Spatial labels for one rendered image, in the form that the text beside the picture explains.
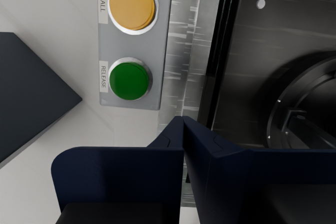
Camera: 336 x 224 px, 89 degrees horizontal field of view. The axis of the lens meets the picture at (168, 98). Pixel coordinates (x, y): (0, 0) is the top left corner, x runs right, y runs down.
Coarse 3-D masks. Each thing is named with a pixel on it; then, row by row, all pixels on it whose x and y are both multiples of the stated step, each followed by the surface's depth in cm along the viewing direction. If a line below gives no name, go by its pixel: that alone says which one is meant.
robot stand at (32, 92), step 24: (0, 48) 22; (24, 48) 25; (0, 72) 20; (24, 72) 23; (48, 72) 26; (0, 96) 18; (24, 96) 20; (48, 96) 23; (72, 96) 28; (0, 120) 16; (24, 120) 18; (48, 120) 21; (0, 144) 15; (24, 144) 18; (0, 168) 25
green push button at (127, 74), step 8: (120, 64) 17; (128, 64) 17; (136, 64) 17; (112, 72) 17; (120, 72) 17; (128, 72) 17; (136, 72) 17; (144, 72) 17; (112, 80) 17; (120, 80) 17; (128, 80) 17; (136, 80) 17; (144, 80) 17; (112, 88) 17; (120, 88) 18; (128, 88) 18; (136, 88) 18; (144, 88) 18; (120, 96) 18; (128, 96) 18; (136, 96) 18
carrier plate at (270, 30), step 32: (256, 0) 15; (288, 0) 15; (320, 0) 16; (256, 32) 16; (288, 32) 16; (320, 32) 16; (224, 64) 17; (256, 64) 17; (288, 64) 17; (224, 96) 18; (256, 96) 18; (224, 128) 20; (256, 128) 20
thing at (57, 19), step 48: (0, 0) 24; (48, 0) 25; (96, 0) 25; (48, 48) 27; (96, 48) 27; (96, 96) 30; (48, 144) 32; (96, 144) 33; (0, 192) 36; (48, 192) 36
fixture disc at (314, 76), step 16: (304, 64) 16; (320, 64) 15; (288, 80) 16; (304, 80) 16; (320, 80) 16; (272, 96) 17; (288, 96) 16; (304, 96) 16; (320, 96) 16; (272, 112) 17; (320, 112) 17; (272, 128) 17; (272, 144) 18; (288, 144) 18; (304, 144) 18
